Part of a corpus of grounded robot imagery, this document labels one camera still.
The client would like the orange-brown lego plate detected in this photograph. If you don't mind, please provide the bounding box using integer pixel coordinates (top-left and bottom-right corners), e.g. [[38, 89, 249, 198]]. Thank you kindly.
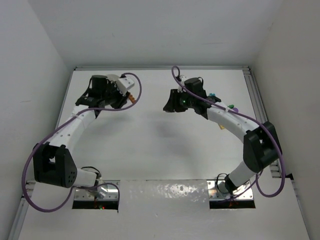
[[128, 92, 137, 104]]

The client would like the dark purple rounded lego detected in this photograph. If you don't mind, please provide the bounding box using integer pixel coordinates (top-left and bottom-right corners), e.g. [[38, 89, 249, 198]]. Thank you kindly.
[[232, 107, 239, 113]]

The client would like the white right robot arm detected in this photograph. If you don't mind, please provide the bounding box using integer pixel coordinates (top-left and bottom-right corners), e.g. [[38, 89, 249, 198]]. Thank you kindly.
[[163, 76, 283, 195]]

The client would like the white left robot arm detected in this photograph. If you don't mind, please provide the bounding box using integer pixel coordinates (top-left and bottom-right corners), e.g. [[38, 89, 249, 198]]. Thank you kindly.
[[33, 74, 135, 189]]

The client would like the white round divided container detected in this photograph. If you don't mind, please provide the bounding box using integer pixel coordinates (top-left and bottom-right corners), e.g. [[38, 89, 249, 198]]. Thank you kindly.
[[106, 74, 120, 82]]

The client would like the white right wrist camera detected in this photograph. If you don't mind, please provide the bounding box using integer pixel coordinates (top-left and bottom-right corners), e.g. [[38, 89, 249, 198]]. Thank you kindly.
[[177, 75, 188, 86]]

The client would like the aluminium frame rail back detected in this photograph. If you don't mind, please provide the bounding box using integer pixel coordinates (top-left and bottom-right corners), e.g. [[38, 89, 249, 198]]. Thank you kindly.
[[74, 65, 250, 71]]

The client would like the aluminium frame rail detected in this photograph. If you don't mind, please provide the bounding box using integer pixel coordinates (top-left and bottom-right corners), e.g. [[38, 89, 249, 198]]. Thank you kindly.
[[242, 67, 282, 178], [74, 65, 250, 71]]

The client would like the aluminium frame rail right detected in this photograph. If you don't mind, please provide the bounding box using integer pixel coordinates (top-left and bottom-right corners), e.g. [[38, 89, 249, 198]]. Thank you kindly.
[[242, 67, 282, 178]]

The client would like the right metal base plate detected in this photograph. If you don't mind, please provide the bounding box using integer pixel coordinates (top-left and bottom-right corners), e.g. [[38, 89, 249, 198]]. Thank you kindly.
[[207, 179, 255, 201]]

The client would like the metal base plate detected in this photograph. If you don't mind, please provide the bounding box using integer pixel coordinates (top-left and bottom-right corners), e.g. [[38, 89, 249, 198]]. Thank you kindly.
[[74, 180, 120, 202], [207, 179, 255, 201]]

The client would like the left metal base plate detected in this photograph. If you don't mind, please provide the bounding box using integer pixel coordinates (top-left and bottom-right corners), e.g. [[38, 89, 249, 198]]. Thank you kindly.
[[74, 180, 120, 202]]

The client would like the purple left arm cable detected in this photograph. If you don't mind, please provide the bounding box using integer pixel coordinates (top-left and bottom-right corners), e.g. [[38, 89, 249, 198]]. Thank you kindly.
[[21, 72, 143, 213]]

